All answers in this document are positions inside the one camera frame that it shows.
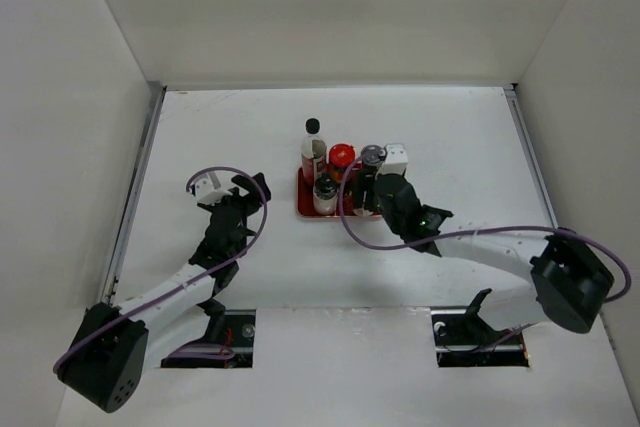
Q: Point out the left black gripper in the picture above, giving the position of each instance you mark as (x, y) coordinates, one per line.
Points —
(252, 200)

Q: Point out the clear lid salt grinder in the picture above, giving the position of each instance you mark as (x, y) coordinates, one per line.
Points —
(372, 158)

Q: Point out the black top pepper grinder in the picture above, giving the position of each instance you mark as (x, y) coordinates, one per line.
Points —
(325, 191)

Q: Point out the red lid chili sauce jar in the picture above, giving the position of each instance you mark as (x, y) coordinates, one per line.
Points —
(340, 156)

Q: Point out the soy sauce bottle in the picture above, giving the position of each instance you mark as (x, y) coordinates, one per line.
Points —
(313, 152)

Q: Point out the white lid spice jar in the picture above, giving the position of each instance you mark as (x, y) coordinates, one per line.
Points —
(363, 212)

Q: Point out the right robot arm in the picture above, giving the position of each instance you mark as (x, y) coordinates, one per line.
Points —
(564, 282)

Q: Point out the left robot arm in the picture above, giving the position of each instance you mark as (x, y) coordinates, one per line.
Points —
(180, 321)

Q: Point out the red rectangular tray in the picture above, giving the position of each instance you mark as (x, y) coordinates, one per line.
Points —
(305, 207)

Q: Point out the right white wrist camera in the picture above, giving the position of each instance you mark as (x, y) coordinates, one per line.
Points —
(396, 160)

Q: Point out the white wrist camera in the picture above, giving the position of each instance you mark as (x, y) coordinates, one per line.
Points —
(396, 160)
(206, 188)

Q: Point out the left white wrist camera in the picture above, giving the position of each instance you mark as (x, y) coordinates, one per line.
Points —
(206, 188)

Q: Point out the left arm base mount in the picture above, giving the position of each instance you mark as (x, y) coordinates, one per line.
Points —
(227, 342)

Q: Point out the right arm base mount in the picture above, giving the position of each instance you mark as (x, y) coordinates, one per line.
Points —
(463, 340)

